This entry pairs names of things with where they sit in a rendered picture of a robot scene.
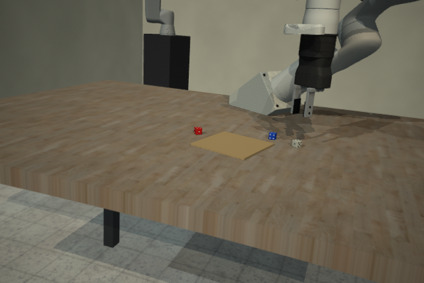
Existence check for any tan flat mat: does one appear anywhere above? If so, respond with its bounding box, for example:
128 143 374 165
190 131 274 160

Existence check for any blue die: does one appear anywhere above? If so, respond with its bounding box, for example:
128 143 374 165
268 132 277 140

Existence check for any red die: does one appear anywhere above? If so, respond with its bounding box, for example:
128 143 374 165
194 127 202 135

